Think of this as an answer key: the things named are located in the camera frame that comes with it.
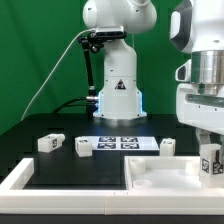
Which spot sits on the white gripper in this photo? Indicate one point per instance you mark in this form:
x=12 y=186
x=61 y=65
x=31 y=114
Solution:
x=205 y=112

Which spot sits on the grey mounted camera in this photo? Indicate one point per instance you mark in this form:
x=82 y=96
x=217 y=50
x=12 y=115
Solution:
x=114 y=32

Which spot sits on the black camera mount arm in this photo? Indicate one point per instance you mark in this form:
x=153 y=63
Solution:
x=89 y=63

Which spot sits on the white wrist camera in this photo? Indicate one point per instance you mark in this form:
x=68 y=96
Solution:
x=183 y=73

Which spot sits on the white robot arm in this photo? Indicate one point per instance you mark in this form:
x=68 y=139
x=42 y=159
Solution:
x=196 y=28

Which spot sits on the white U-shaped obstacle fence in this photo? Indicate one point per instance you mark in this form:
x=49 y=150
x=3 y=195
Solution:
x=15 y=199

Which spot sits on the white square table top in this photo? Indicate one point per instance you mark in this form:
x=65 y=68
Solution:
x=175 y=172

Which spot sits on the white fiducial marker sheet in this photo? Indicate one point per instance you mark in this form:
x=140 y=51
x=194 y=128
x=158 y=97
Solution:
x=129 y=143

